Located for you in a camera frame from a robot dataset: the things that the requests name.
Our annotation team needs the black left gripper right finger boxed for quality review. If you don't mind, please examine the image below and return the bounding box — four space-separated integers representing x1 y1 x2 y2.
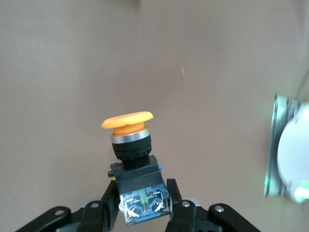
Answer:
165 178 261 232

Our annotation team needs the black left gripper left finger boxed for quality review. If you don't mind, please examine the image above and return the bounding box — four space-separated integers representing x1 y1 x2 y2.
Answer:
14 178 121 232

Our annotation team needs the yellow push button switch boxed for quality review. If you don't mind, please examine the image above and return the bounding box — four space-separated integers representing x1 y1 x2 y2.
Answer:
100 111 169 227

